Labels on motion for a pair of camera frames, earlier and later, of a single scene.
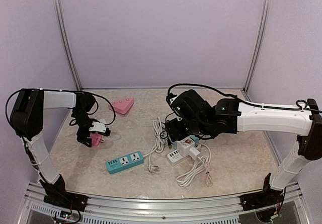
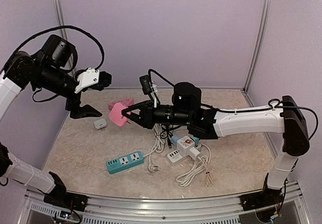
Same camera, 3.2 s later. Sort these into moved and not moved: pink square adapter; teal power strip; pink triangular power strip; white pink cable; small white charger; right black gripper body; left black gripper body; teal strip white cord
Moved: pink square adapter; right black gripper body; left black gripper body
Not moved: small white charger; pink triangular power strip; white pink cable; teal power strip; teal strip white cord
